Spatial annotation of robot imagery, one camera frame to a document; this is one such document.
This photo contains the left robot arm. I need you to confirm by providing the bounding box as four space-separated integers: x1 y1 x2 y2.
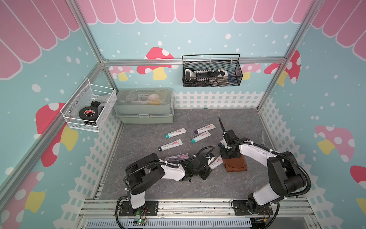
123 146 215 210

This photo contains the green plastic storage box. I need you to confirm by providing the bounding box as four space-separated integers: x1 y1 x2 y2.
114 87 175 124

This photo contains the silver foil toothpaste tube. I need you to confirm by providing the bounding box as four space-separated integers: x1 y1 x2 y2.
165 154 189 161

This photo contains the black tape roll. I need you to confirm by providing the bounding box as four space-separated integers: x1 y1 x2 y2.
79 106 99 122

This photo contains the purple cap toothpaste tube top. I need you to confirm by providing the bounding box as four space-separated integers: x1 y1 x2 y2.
194 124 215 135

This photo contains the teal cap toothpaste tube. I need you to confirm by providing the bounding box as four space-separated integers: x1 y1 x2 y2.
191 131 211 143
165 128 187 138

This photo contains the black wire mesh basket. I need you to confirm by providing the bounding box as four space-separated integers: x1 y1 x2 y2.
182 54 243 87

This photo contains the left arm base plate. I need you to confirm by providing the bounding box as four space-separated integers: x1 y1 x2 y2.
117 201 159 217

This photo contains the silver wrench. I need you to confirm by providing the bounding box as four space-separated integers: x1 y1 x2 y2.
261 130 266 146

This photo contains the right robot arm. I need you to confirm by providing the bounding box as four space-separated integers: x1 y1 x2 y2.
220 124 311 215

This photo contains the black power strip in basket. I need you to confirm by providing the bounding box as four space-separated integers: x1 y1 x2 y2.
183 68 228 85

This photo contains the white wire basket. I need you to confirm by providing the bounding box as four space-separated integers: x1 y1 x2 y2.
61 79 117 133

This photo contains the brown microfiber cloth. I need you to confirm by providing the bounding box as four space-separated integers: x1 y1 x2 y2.
223 155 248 172

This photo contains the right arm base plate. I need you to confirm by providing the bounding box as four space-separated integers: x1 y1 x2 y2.
231 200 273 217

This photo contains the dark cap toothpaste tube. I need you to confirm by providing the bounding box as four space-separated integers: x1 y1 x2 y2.
158 139 183 151
209 156 223 169

